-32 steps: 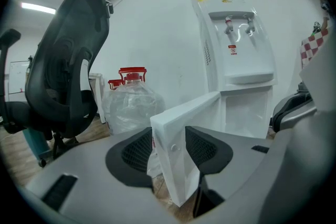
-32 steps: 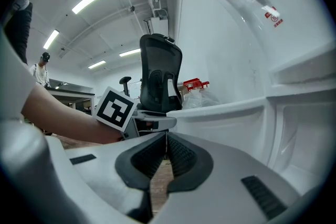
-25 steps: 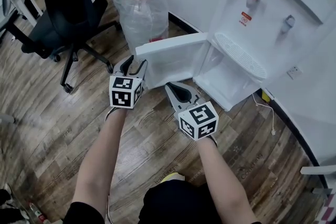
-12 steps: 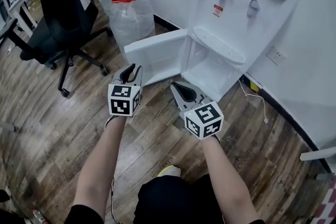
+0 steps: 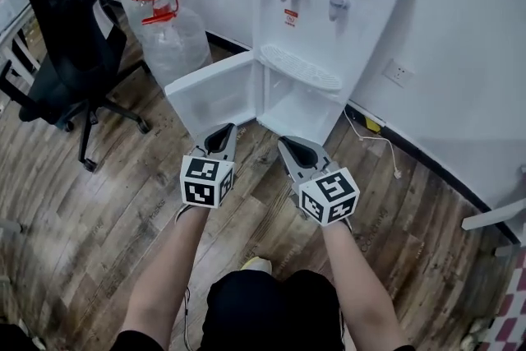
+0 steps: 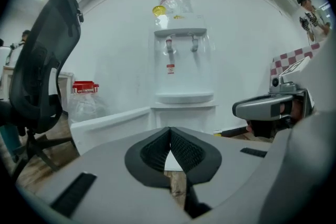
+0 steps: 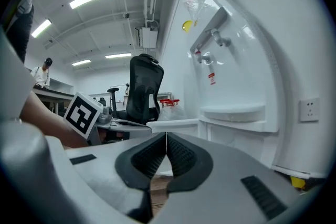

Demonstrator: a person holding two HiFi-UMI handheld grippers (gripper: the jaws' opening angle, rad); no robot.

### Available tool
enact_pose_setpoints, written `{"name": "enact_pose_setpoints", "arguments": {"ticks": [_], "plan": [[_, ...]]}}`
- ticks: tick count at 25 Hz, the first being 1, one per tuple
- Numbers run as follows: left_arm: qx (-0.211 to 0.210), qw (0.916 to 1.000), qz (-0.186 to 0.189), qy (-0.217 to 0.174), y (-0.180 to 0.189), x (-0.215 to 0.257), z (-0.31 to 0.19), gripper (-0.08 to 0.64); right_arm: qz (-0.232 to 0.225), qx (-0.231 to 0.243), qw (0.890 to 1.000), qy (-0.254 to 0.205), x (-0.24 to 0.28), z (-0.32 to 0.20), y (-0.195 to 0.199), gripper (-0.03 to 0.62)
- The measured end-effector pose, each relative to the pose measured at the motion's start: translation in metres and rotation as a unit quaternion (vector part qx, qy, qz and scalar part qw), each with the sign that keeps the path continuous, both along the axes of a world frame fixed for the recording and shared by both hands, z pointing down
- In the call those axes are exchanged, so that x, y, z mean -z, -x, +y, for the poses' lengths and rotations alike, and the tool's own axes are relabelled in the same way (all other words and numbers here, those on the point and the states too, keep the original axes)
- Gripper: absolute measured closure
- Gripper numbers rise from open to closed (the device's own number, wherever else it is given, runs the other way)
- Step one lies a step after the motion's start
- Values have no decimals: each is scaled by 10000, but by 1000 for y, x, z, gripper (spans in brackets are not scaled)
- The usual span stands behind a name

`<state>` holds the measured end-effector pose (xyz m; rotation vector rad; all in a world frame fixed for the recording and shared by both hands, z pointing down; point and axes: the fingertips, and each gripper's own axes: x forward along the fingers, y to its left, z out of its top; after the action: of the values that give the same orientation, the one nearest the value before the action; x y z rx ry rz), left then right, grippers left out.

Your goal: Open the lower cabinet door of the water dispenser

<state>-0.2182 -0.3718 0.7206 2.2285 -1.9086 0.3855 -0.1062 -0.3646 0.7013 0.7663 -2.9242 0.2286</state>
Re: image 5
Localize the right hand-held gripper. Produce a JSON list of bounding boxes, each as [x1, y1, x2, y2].
[[277, 135, 362, 228]]

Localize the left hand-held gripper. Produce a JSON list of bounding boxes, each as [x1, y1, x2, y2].
[[178, 122, 239, 210]]

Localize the person's right forearm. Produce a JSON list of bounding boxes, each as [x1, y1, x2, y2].
[[321, 219, 406, 351]]

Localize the person's left forearm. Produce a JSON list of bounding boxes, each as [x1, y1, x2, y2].
[[121, 206, 210, 351]]

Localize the person's left shoe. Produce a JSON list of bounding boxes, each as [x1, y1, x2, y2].
[[240, 256, 273, 275]]

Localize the black office chair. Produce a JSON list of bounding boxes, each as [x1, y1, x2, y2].
[[0, 0, 151, 173]]

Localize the checkered cloth table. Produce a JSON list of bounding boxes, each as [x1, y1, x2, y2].
[[461, 164, 526, 351]]

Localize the person's black shirt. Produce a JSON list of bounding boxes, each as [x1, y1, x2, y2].
[[110, 330, 416, 351]]

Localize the white power cable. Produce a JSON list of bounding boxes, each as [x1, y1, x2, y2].
[[343, 109, 403, 180]]

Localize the white wall socket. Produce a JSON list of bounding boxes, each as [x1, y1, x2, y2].
[[381, 58, 415, 88]]

